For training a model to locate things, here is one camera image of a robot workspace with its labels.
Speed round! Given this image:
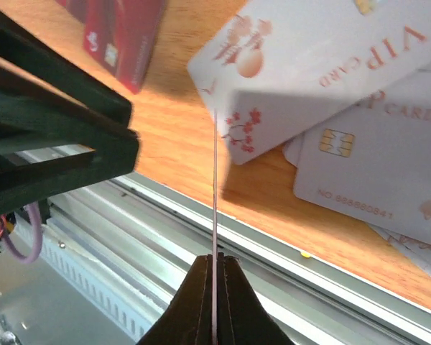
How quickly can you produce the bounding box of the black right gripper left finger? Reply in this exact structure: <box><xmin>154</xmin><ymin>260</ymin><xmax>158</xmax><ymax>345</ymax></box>
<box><xmin>0</xmin><ymin>11</ymin><xmax>139</xmax><ymax>215</ymax></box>

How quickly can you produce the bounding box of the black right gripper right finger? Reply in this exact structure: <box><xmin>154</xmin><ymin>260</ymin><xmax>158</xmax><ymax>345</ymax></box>
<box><xmin>138</xmin><ymin>253</ymin><xmax>292</xmax><ymax>345</ymax></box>

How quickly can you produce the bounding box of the dark red magstripe card front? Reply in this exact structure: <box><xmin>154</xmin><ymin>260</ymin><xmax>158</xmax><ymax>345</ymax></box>
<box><xmin>211</xmin><ymin>109</ymin><xmax>218</xmax><ymax>345</ymax></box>

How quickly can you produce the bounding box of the red card stack right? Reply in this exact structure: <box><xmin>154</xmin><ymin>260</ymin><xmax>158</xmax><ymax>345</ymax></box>
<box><xmin>58</xmin><ymin>0</ymin><xmax>167</xmax><ymax>94</ymax></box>

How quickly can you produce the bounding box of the white card front right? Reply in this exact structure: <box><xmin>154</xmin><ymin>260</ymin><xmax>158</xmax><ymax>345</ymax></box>
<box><xmin>284</xmin><ymin>64</ymin><xmax>431</xmax><ymax>245</ymax></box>

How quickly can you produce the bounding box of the white card centre pile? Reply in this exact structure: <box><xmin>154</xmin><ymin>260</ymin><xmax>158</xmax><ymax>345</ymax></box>
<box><xmin>185</xmin><ymin>0</ymin><xmax>431</xmax><ymax>166</ymax></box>

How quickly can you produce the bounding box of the grey slotted cable duct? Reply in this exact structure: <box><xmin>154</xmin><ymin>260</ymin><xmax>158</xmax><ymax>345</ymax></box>
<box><xmin>20</xmin><ymin>221</ymin><xmax>154</xmax><ymax>344</ymax></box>

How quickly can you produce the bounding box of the aluminium front rail frame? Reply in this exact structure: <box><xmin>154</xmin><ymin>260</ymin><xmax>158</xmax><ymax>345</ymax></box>
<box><xmin>48</xmin><ymin>173</ymin><xmax>431</xmax><ymax>344</ymax></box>

